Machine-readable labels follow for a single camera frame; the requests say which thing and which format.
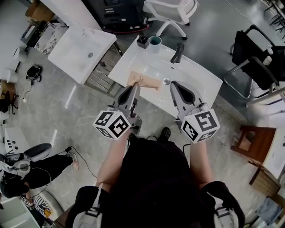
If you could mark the metal sink drain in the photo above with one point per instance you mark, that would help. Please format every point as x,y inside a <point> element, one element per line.
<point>166,81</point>

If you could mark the metal sink rack stand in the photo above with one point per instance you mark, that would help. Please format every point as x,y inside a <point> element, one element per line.
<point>102,75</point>

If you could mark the person's right forearm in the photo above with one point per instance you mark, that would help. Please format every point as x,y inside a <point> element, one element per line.
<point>200,164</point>

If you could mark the black headset on floor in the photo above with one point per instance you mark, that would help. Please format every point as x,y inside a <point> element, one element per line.
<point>33,73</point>

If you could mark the white basin on wooden cabinet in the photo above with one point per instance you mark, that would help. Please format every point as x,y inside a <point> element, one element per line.
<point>275,155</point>

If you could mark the cardboard box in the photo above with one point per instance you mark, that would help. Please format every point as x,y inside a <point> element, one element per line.
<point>40,10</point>

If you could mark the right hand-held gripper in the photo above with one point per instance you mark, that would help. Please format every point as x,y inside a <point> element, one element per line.
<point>204,122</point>

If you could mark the pale round cup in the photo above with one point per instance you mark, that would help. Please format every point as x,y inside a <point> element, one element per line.
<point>154,47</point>

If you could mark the white sink basin without faucet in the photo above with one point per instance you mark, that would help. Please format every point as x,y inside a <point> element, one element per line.
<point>73,58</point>

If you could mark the white table with black dots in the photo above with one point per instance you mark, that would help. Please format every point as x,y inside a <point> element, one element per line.
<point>15,139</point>

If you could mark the white desk with metal legs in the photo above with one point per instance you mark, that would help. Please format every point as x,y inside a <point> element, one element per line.
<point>274,104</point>

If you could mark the white bottle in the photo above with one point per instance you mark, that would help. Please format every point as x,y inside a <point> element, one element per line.
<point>267,59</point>

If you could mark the marble pattern slab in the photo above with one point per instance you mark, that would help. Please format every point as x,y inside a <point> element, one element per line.
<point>52,40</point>

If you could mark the brown wooden stool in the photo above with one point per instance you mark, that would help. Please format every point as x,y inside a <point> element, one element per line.
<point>260,142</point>

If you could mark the white sink basin with faucet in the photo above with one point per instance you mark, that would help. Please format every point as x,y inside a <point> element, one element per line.
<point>200,75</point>

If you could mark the black folding chair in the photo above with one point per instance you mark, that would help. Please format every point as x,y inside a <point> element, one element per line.
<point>251,62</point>

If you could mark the person's black shoe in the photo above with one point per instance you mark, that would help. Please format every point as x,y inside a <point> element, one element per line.
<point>165,133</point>

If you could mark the white office chair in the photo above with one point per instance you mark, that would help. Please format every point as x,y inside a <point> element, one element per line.
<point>171,11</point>

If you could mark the black faucet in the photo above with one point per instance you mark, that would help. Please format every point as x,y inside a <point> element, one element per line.
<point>178,52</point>

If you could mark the black equipment cabinet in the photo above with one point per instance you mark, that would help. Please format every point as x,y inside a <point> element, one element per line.
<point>115,15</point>

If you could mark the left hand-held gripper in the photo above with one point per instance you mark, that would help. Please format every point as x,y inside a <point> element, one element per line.
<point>111,124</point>

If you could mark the person's black clothing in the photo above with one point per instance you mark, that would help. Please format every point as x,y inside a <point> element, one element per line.
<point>155,184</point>

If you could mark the grey office chair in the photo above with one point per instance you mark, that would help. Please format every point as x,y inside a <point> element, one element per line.
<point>37,151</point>

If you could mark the person's left forearm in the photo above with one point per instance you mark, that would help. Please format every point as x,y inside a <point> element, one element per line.
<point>111,164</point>

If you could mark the black soap dispenser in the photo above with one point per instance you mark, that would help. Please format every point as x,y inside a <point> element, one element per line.
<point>142,42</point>

